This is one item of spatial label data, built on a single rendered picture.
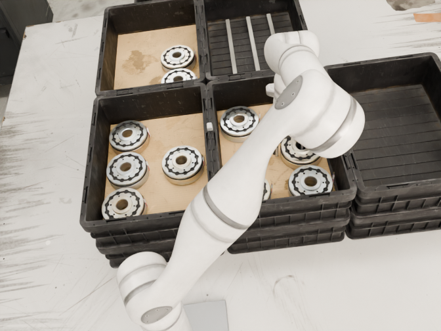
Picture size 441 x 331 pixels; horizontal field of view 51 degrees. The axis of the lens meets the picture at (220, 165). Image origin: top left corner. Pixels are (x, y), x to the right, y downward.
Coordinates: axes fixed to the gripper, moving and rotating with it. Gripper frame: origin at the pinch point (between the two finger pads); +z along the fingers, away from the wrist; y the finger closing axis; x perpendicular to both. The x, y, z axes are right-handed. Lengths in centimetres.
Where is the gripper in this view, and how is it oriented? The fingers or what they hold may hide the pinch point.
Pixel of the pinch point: (288, 148)
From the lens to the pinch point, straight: 116.2
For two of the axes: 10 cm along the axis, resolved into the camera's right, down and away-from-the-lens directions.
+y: 9.9, -1.2, -0.4
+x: -0.7, -8.0, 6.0
